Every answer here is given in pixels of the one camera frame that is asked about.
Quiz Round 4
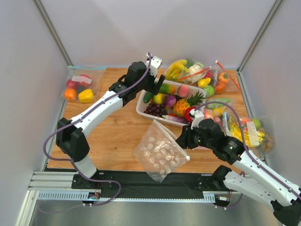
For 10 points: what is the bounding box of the fake yellow bell pepper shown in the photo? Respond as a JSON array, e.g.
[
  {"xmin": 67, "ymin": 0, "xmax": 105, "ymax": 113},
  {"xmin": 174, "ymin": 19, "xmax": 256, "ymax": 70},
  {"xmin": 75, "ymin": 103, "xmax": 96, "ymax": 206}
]
[{"xmin": 78, "ymin": 89, "xmax": 95, "ymax": 103}]

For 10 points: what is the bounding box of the fake purple onion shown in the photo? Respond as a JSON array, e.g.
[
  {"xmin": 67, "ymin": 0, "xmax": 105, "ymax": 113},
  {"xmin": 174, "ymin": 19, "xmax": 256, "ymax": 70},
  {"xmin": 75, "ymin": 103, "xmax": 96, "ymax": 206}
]
[{"xmin": 164, "ymin": 95, "xmax": 177, "ymax": 108}]

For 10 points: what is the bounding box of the fake pineapple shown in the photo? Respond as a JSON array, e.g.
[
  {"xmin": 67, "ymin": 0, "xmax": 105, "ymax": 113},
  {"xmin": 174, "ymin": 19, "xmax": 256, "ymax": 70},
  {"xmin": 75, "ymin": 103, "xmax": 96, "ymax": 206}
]
[{"xmin": 173, "ymin": 91, "xmax": 205, "ymax": 118}]

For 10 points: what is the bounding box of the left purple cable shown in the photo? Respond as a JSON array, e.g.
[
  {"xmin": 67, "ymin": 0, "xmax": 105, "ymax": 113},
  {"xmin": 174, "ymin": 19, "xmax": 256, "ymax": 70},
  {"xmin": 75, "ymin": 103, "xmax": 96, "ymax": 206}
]
[{"xmin": 37, "ymin": 52, "xmax": 153, "ymax": 214}]

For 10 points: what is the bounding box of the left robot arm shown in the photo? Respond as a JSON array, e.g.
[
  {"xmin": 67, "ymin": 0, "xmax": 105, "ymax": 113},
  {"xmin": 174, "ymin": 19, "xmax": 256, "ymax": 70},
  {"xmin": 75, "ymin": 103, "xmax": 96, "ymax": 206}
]
[{"xmin": 56, "ymin": 56, "xmax": 165, "ymax": 179}]

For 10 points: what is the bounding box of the fake pink peach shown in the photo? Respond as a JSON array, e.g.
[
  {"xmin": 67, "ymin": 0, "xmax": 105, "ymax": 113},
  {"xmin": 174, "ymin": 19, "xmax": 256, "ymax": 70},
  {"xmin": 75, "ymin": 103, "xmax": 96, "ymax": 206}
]
[{"xmin": 177, "ymin": 84, "xmax": 190, "ymax": 98}]

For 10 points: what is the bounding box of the polka dot zip bag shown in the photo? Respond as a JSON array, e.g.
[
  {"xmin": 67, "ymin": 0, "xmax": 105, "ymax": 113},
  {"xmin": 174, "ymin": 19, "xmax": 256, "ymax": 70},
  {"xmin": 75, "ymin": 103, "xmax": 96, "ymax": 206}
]
[{"xmin": 134, "ymin": 120, "xmax": 190, "ymax": 183}]

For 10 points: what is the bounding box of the fake mango yellow green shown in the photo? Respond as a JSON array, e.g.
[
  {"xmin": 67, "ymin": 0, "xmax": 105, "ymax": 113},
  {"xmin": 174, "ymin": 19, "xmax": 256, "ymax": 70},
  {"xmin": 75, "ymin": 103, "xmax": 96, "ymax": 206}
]
[{"xmin": 159, "ymin": 83, "xmax": 176, "ymax": 95}]

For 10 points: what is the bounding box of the fake grape bunch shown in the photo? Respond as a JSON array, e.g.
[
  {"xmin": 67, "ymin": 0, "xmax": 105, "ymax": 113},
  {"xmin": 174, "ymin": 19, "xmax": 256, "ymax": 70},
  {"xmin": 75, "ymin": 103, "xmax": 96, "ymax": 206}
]
[{"xmin": 144, "ymin": 103, "xmax": 167, "ymax": 118}]

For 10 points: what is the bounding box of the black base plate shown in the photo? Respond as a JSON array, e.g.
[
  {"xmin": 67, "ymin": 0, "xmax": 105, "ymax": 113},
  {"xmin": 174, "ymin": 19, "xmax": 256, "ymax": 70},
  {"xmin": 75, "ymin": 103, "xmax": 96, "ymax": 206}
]
[{"xmin": 44, "ymin": 168, "xmax": 240, "ymax": 201}]

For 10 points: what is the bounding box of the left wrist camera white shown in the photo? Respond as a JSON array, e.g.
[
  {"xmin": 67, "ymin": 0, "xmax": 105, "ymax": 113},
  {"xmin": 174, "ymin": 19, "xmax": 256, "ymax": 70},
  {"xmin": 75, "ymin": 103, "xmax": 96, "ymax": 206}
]
[{"xmin": 145, "ymin": 56, "xmax": 162, "ymax": 77}]

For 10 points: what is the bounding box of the white plastic basket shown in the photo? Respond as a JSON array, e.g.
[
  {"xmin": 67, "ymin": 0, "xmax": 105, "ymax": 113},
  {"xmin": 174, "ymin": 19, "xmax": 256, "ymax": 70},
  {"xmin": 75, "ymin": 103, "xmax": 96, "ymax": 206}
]
[{"xmin": 136, "ymin": 81, "xmax": 206, "ymax": 127}]

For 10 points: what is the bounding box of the bag of nuts right edge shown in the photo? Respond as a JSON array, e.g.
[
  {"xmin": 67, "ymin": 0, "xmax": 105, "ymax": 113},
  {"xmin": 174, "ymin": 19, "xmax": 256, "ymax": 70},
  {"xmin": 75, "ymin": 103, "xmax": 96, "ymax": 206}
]
[{"xmin": 251, "ymin": 116, "xmax": 275, "ymax": 156}]

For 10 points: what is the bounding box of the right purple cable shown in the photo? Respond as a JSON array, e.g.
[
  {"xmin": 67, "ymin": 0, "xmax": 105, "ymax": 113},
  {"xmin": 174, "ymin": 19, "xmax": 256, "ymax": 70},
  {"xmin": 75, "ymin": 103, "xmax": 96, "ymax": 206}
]
[{"xmin": 194, "ymin": 101, "xmax": 301, "ymax": 210}]

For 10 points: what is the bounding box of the blue zip bag right side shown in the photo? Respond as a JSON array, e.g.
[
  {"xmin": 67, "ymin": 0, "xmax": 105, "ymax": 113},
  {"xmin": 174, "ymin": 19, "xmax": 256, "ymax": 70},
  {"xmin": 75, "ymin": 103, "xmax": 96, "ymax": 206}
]
[{"xmin": 204, "ymin": 98, "xmax": 260, "ymax": 147}]

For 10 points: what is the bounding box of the purple cable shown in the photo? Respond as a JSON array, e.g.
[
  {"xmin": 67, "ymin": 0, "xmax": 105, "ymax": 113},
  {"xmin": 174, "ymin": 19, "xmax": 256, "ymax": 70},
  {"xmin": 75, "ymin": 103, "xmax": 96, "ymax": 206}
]
[
  {"xmin": 194, "ymin": 101, "xmax": 301, "ymax": 210},
  {"xmin": 37, "ymin": 52, "xmax": 153, "ymax": 214}
]

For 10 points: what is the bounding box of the fake orange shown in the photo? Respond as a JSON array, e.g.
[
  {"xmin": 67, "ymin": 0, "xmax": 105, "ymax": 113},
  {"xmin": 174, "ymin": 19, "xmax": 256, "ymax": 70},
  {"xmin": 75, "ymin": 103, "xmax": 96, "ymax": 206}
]
[{"xmin": 63, "ymin": 88, "xmax": 77, "ymax": 101}]

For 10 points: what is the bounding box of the blue zip bag with fruit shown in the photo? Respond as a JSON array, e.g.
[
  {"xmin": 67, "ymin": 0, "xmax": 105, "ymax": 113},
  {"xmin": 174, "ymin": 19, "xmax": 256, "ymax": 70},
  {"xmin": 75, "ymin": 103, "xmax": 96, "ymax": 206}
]
[{"xmin": 62, "ymin": 65, "xmax": 106, "ymax": 103}]

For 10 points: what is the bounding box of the fake banana bunch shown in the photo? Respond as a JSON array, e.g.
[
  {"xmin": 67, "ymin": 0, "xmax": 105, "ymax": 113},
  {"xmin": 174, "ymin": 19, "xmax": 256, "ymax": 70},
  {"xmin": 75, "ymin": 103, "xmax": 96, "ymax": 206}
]
[{"xmin": 165, "ymin": 59, "xmax": 189, "ymax": 81}]

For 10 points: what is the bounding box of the fake green cucumber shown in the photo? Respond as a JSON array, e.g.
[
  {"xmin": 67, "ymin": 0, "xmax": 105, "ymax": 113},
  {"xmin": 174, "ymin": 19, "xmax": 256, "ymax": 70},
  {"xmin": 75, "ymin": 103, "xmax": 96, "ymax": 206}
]
[{"xmin": 143, "ymin": 91, "xmax": 154, "ymax": 104}]

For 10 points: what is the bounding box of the fake purple eggplant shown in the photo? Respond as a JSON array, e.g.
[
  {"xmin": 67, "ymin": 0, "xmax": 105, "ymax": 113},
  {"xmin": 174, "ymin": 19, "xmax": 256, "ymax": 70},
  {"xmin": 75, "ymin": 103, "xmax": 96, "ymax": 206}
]
[{"xmin": 162, "ymin": 115, "xmax": 189, "ymax": 125}]

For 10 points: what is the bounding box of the fake red apple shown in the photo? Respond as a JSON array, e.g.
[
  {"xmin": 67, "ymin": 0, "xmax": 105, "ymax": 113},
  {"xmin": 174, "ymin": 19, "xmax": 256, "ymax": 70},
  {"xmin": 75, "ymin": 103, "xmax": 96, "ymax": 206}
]
[{"xmin": 184, "ymin": 107, "xmax": 196, "ymax": 122}]

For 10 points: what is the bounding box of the orange zip bag with bananas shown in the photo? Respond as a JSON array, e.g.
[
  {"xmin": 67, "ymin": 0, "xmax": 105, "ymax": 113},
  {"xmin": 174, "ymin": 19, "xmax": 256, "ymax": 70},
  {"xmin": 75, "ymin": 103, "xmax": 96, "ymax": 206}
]
[{"xmin": 164, "ymin": 58, "xmax": 212, "ymax": 84}]

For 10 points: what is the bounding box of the red zip bag with vegetables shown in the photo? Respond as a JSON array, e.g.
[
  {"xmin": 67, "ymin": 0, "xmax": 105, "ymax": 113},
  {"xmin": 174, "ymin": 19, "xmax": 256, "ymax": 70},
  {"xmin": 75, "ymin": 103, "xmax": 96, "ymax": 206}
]
[{"xmin": 197, "ymin": 60, "xmax": 240, "ymax": 97}]

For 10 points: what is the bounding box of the fake yellow apple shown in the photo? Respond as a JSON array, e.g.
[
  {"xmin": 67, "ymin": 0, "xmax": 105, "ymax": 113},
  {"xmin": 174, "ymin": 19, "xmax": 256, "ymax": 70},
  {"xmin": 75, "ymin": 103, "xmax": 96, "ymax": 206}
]
[{"xmin": 153, "ymin": 93, "xmax": 165, "ymax": 105}]

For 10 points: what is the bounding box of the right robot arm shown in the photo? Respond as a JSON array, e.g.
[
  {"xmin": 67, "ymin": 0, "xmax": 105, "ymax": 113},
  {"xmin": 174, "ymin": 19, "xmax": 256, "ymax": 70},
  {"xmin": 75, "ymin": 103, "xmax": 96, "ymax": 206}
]
[{"xmin": 176, "ymin": 119, "xmax": 301, "ymax": 226}]

